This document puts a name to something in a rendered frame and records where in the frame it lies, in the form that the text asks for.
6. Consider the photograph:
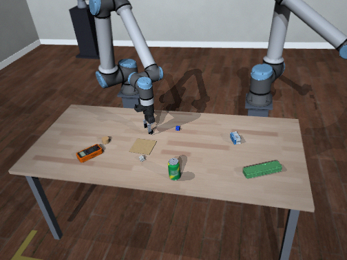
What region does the wooden table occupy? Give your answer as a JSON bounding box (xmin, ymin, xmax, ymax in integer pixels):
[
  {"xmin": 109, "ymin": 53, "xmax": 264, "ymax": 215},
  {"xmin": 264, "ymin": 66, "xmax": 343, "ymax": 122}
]
[{"xmin": 8, "ymin": 104, "xmax": 315, "ymax": 260}]

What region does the orange multimeter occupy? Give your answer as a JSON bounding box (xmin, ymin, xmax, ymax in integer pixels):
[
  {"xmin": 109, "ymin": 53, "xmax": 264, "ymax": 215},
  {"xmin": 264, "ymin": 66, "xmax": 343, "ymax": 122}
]
[{"xmin": 76, "ymin": 143, "xmax": 104, "ymax": 163}]

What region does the tan mat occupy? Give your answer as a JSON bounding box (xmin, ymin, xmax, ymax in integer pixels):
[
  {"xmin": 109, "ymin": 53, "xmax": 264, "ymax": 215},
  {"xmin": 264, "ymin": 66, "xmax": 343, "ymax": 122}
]
[{"xmin": 128, "ymin": 138, "xmax": 158, "ymax": 155}]

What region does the jointed stand on dark box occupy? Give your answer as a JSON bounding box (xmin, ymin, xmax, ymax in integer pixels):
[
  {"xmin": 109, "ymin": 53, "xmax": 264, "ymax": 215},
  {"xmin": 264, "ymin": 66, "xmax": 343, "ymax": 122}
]
[{"xmin": 68, "ymin": 0, "xmax": 101, "ymax": 60}]

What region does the green block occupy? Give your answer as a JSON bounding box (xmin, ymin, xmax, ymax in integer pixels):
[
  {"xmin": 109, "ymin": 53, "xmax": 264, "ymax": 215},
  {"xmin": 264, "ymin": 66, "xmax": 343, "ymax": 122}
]
[{"xmin": 242, "ymin": 160, "xmax": 283, "ymax": 180}]

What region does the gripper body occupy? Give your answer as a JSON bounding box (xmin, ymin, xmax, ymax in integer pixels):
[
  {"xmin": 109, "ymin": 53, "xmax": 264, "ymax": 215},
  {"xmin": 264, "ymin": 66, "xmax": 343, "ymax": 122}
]
[{"xmin": 143, "ymin": 105, "xmax": 156, "ymax": 124}]

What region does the blue box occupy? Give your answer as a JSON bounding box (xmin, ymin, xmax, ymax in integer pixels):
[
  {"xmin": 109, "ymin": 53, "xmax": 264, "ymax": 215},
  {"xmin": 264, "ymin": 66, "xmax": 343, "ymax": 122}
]
[{"xmin": 229, "ymin": 131, "xmax": 242, "ymax": 145}]

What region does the green can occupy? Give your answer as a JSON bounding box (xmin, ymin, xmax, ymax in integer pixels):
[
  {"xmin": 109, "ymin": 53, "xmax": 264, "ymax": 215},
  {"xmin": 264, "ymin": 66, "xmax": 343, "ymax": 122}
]
[{"xmin": 167, "ymin": 157, "xmax": 182, "ymax": 182}]

